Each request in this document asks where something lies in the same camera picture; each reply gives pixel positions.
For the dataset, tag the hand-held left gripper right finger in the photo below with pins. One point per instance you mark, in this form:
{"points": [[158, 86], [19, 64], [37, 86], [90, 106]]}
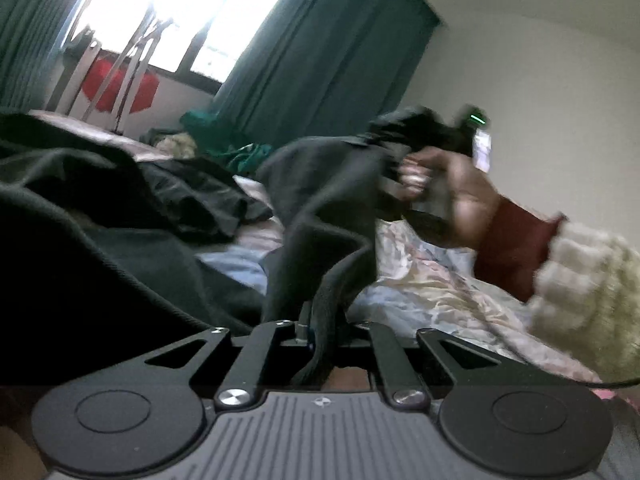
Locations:
{"points": [[361, 336]]}

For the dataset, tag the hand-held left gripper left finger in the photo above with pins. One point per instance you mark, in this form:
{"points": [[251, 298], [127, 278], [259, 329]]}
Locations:
{"points": [[299, 334]]}

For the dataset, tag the dark grey-green garment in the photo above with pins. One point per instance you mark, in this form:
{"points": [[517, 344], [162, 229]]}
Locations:
{"points": [[320, 195]]}

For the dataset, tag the green clothes pile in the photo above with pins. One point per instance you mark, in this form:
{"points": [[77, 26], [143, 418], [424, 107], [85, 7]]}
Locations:
{"points": [[210, 130]]}

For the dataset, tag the person's right hand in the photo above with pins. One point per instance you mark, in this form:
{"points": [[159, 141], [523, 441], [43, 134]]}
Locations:
{"points": [[462, 195]]}

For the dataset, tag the pastel floral duvet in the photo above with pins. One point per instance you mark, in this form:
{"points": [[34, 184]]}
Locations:
{"points": [[430, 285]]}

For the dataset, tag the green curtain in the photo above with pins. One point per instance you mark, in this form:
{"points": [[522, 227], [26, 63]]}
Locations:
{"points": [[320, 50], [30, 35]]}

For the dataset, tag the black jacket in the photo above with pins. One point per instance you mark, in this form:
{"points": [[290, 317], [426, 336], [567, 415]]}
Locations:
{"points": [[165, 185]]}

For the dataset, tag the cream fluffy garment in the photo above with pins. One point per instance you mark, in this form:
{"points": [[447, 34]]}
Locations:
{"points": [[176, 145]]}

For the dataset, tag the window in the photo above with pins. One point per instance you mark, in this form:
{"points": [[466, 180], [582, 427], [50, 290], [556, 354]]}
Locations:
{"points": [[190, 5]]}

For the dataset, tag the red cloth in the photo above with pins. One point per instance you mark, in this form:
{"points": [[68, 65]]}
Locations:
{"points": [[107, 87]]}

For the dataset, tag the white drying rack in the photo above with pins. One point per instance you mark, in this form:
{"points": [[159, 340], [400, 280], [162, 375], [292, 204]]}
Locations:
{"points": [[132, 60]]}

